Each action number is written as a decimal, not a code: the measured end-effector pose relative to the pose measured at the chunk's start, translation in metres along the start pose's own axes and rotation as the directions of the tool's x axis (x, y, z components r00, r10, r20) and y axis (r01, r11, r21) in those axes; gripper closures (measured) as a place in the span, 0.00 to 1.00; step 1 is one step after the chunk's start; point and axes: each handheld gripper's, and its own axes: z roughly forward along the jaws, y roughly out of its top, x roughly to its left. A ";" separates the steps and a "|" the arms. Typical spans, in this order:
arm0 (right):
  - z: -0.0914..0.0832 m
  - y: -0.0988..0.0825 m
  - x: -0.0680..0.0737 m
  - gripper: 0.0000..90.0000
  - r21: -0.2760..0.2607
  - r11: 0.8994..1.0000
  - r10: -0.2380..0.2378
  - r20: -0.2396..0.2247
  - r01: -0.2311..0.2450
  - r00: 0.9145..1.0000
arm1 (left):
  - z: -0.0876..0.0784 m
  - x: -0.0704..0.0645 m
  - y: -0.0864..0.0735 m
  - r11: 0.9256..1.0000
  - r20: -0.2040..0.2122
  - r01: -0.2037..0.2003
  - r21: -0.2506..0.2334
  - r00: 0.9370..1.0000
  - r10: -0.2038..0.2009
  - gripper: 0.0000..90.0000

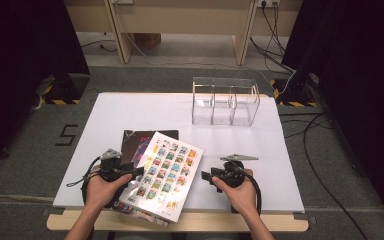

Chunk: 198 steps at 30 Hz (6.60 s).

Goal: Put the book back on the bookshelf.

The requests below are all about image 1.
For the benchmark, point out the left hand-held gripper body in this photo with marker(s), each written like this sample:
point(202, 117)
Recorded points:
point(111, 166)

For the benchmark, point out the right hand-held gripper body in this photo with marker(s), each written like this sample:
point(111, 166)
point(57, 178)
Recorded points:
point(231, 173)

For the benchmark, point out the purple magazine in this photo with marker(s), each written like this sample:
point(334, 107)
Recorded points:
point(139, 153)

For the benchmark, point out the dark brown magazine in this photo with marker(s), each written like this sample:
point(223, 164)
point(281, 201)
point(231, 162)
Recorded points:
point(130, 140)

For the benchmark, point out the white picture-grid magazine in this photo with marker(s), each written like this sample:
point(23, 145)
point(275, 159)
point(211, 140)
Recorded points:
point(166, 173)

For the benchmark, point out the clear acrylic magazine rack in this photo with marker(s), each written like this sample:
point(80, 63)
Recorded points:
point(213, 100)

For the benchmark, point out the person's right hand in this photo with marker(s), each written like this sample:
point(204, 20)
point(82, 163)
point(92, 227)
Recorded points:
point(243, 196)

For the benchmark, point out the person's left hand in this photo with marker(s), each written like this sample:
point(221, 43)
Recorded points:
point(101, 191)

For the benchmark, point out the wooden table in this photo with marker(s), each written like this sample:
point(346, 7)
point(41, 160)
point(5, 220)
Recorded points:
point(196, 221)

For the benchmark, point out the black tape floor numeral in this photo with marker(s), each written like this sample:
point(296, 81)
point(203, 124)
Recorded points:
point(67, 135)

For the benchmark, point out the gray tape piece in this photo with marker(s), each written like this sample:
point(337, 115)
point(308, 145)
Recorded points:
point(51, 211)
point(303, 216)

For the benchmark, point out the black stand base striped tape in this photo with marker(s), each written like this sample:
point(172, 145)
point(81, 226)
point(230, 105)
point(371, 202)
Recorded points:
point(295, 91)
point(68, 88)

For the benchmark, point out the brown cardboard box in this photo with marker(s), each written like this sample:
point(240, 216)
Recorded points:
point(148, 40)

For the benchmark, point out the black curtain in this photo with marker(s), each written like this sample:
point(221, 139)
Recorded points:
point(20, 66)
point(353, 83)

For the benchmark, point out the beige wooden desk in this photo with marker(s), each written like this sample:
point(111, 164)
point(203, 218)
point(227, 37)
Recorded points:
point(180, 16)

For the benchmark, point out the white wall socket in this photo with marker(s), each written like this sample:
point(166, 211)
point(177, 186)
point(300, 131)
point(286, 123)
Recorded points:
point(268, 2)

